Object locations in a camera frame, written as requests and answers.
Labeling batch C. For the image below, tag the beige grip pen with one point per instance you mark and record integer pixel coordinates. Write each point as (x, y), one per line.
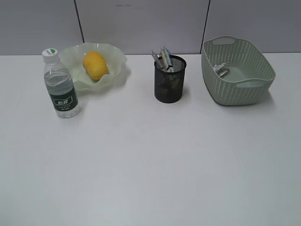
(164, 60)

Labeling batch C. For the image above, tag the green wavy glass plate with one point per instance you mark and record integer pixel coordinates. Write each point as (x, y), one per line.
(72, 58)

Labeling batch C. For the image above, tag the white waste paper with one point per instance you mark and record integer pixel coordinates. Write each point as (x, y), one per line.
(220, 70)

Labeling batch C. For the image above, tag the blue grip pen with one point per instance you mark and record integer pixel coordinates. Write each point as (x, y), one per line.
(168, 59)

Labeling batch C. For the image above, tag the green plastic woven basket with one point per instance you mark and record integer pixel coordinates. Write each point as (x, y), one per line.
(250, 73)

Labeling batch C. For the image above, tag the yellow mango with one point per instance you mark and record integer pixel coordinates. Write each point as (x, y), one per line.
(95, 65)

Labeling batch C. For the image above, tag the black mesh pen holder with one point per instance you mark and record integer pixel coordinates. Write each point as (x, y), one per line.
(168, 87)

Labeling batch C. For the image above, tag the grey grip pen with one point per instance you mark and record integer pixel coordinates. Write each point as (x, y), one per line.
(157, 61)

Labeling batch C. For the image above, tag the clear water bottle green label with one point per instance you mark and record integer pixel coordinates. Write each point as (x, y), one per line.
(59, 85)

